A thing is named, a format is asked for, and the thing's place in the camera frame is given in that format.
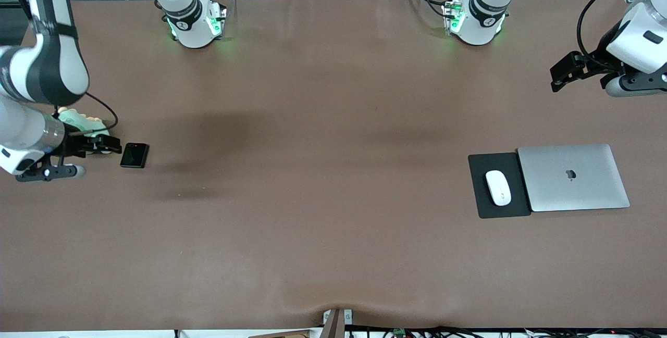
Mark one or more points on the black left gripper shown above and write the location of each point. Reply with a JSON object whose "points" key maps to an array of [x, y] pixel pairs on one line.
{"points": [[600, 63]]}

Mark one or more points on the brown table cover mat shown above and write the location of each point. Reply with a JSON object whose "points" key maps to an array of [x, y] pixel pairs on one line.
{"points": [[333, 249]]}

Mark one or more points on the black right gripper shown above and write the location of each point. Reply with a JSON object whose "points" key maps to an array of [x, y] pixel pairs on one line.
{"points": [[73, 145]]}

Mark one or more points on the green dinosaur plush toy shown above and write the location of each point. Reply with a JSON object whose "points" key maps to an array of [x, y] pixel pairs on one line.
{"points": [[78, 119]]}

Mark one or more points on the white computer mouse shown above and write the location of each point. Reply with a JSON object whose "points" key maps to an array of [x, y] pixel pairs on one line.
{"points": [[498, 188]]}

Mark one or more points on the black mouse pad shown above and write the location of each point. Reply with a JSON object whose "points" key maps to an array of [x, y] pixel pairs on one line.
{"points": [[477, 192]]}

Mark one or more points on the metal and wood bracket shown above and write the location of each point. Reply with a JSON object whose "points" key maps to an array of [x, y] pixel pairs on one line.
{"points": [[333, 325]]}

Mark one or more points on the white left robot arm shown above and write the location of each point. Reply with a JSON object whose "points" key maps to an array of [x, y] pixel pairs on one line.
{"points": [[484, 20]]}

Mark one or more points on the black flip phone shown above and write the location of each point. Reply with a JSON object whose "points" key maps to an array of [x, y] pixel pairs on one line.
{"points": [[134, 155]]}

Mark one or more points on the silver closed laptop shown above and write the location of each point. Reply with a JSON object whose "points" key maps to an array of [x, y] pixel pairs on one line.
{"points": [[573, 176]]}

